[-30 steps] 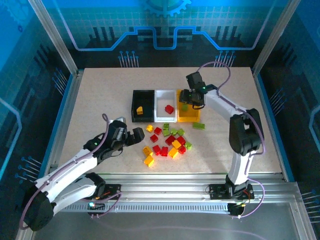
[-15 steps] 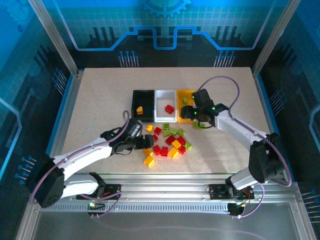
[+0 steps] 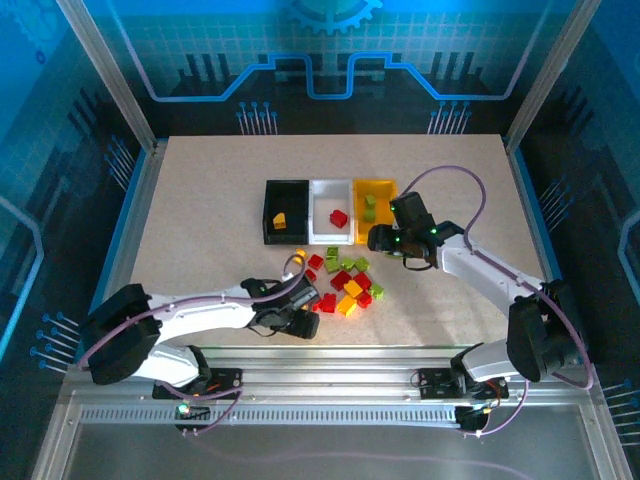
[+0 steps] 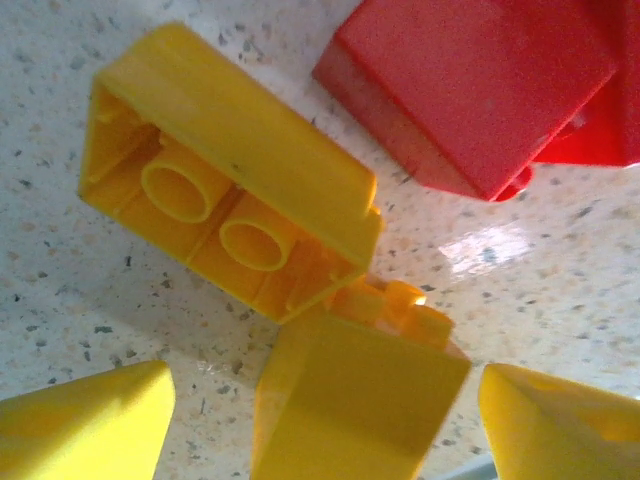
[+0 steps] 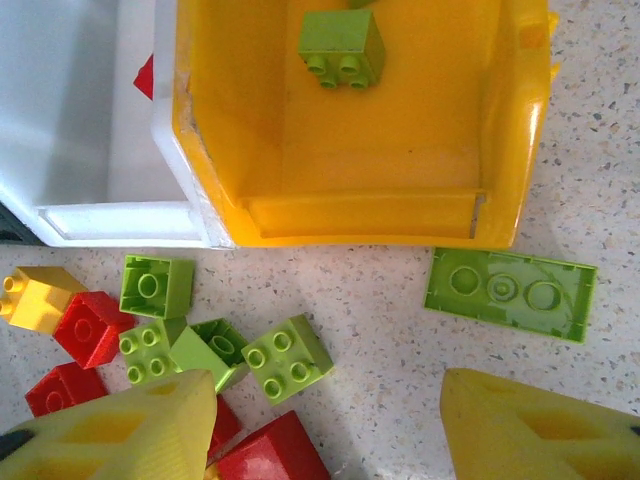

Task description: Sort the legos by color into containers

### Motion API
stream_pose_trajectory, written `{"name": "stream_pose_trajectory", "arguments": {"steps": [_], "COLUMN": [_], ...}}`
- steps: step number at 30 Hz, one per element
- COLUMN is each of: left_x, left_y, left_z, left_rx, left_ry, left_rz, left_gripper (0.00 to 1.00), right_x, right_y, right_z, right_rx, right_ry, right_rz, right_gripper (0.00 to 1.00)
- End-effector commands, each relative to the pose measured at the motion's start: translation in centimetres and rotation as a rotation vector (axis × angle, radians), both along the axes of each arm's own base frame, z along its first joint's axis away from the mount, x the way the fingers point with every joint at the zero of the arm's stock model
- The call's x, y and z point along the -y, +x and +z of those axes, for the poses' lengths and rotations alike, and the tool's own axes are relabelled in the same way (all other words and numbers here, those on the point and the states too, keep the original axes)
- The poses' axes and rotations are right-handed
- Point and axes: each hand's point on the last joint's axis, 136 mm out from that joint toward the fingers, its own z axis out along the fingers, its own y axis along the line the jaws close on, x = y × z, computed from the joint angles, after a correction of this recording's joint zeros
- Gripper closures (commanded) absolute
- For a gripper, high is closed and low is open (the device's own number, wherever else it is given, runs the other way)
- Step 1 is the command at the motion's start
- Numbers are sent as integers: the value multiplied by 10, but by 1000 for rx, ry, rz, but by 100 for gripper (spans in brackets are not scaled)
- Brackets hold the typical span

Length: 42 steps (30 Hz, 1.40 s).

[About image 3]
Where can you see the red lego brick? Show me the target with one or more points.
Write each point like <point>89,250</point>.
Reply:
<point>362,281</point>
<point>328,303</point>
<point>338,218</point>
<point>310,275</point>
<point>315,261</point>
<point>341,279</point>
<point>364,299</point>
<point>316,305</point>

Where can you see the green lego brick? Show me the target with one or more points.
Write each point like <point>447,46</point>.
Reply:
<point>377,291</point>
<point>331,252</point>
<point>347,264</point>
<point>332,265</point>
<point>370,200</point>
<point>369,215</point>
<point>361,264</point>

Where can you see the yellow plastic bin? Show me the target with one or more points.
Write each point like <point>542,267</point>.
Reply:
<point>382,190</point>

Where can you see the yellow lego brick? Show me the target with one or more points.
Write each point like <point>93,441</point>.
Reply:
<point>353,288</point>
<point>279,221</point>
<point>300,254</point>
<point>346,305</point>

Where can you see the white plastic bin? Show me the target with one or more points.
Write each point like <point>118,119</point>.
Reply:
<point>327,197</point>

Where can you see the black plastic bin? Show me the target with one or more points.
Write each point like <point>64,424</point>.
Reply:
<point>290,197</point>

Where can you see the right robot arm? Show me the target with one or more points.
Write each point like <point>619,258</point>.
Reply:
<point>480,270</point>

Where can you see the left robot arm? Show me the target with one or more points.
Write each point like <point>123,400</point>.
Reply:
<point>200,312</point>

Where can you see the small controller board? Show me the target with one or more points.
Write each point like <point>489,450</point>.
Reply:
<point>192,412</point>
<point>472,417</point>

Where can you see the grey metal tray panel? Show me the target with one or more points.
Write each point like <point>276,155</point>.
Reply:
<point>320,450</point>

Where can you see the aluminium mounting rail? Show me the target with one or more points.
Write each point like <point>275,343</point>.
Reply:
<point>325,375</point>

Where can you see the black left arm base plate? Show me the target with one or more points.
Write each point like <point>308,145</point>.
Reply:
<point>227,382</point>

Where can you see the table side rail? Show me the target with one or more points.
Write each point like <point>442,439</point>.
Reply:
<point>135,220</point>
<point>530,220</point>

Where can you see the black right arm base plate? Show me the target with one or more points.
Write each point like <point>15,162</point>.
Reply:
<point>435,382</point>

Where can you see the aluminium frame post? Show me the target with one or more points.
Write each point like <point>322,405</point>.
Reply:
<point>555,70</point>
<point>105,75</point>

